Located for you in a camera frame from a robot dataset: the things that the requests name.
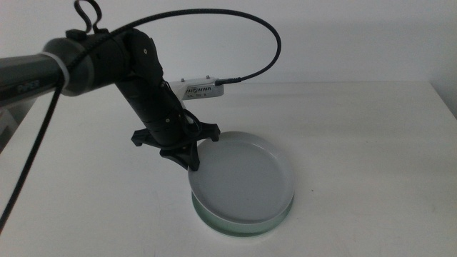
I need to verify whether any grey shallow bowl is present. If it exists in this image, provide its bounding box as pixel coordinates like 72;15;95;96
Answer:
187;131;296;226

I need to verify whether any green shallow bowl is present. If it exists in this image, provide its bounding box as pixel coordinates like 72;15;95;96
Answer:
191;192;295;238

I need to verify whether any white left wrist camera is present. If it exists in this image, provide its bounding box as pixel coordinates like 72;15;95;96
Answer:
168;76;226;101

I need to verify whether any thin black cable loop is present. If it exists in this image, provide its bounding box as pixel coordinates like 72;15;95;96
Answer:
74;0;104;35

